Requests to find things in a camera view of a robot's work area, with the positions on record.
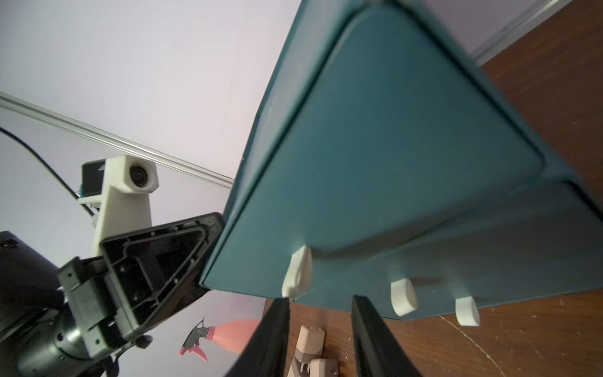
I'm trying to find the teal three-drawer cabinet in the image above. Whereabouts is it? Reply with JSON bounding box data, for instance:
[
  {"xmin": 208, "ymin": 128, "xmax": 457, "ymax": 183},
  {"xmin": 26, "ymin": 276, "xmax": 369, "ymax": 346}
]
[{"xmin": 200, "ymin": 1, "xmax": 602, "ymax": 320}]

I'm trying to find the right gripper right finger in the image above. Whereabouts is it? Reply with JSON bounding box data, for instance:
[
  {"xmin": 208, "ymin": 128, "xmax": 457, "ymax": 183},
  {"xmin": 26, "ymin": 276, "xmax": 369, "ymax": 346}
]
[{"xmin": 351, "ymin": 295, "xmax": 421, "ymax": 377}]

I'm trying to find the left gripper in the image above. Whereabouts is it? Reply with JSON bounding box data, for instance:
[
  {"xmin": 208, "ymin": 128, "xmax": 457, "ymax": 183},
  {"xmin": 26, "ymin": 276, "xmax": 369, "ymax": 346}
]
[{"xmin": 1, "ymin": 212, "xmax": 225, "ymax": 376}]

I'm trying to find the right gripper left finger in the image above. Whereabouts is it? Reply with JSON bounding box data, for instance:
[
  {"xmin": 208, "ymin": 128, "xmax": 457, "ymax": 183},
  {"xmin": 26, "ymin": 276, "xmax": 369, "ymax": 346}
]
[{"xmin": 226, "ymin": 298, "xmax": 291, "ymax": 377}]

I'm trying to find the teal middle drawer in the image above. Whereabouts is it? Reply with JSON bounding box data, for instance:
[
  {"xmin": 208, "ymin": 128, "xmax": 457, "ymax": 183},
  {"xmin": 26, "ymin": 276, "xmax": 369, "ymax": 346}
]
[{"xmin": 300, "ymin": 182, "xmax": 602, "ymax": 320}]

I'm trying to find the teal top drawer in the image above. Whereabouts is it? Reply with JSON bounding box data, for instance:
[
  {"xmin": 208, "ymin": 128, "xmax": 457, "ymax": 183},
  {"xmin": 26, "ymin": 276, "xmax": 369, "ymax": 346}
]
[{"xmin": 202, "ymin": 1, "xmax": 544, "ymax": 298}]

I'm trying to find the teal drawer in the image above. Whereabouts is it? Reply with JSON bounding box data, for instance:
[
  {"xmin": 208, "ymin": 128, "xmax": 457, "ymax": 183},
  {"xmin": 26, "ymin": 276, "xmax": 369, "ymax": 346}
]
[
  {"xmin": 300, "ymin": 182, "xmax": 602, "ymax": 320},
  {"xmin": 202, "ymin": 1, "xmax": 544, "ymax": 298}
]

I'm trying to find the beige plug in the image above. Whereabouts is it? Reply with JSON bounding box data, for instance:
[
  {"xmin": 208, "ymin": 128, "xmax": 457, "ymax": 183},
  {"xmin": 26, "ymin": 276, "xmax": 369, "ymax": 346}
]
[
  {"xmin": 287, "ymin": 325, "xmax": 326, "ymax": 377},
  {"xmin": 309, "ymin": 358, "xmax": 339, "ymax": 377}
]

